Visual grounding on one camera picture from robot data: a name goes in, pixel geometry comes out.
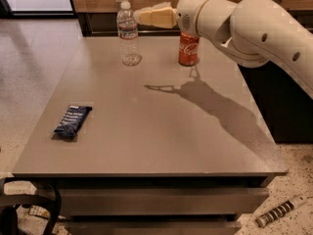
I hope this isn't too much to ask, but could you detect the metal rail on wall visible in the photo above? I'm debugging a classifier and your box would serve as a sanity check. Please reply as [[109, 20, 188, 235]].
[[89, 30, 180, 36]]

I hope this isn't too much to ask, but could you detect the dark blue rxbar wrapper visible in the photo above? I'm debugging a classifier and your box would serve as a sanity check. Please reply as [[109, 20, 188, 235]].
[[54, 105, 93, 139]]

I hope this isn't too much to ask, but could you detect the grey table drawer unit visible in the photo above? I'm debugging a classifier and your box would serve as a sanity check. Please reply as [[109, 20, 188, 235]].
[[38, 178, 268, 235]]

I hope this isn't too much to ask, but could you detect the black chair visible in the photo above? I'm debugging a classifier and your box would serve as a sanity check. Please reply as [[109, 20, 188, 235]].
[[0, 177, 63, 235]]

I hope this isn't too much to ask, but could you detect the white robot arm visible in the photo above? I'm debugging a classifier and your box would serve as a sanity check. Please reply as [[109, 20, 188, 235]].
[[134, 0, 313, 98]]

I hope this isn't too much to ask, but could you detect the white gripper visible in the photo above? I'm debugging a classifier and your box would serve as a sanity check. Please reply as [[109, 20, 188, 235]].
[[133, 0, 209, 36]]

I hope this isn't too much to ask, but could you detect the orange coca-cola can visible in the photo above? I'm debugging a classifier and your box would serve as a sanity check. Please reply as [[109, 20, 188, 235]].
[[178, 32, 200, 67]]

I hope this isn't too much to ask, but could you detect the clear plastic water bottle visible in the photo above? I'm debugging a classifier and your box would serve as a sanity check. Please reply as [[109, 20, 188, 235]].
[[116, 1, 142, 67]]

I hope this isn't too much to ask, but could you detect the white striped cylinder on floor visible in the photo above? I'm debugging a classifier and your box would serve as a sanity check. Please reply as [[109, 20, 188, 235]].
[[255, 195, 308, 228]]

